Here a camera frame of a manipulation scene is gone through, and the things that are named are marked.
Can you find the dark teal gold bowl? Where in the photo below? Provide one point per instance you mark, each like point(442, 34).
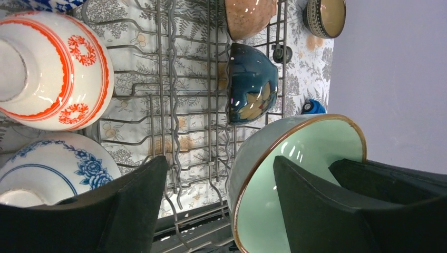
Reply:
point(253, 84)

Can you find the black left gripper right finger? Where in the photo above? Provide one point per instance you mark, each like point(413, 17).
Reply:
point(321, 216)

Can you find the blue white zigzag bowl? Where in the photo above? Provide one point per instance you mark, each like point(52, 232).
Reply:
point(52, 5)

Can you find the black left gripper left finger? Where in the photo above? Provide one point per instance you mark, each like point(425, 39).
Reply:
point(119, 216)

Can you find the light green bowl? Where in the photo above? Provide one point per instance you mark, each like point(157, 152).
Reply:
point(312, 141)

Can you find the blue plastic toy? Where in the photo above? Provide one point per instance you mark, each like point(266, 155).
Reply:
point(313, 107)

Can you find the pink speckled bowl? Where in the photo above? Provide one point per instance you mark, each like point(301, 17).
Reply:
point(246, 18)

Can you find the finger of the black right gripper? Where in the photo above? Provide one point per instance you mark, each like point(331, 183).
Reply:
point(388, 183)

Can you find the white blue floral bowl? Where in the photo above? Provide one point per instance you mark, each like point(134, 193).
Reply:
point(55, 167)

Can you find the dark brown patterned bowl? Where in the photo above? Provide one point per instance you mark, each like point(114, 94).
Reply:
point(325, 18)

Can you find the white red patterned bowl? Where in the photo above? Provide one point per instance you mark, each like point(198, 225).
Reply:
point(56, 74)

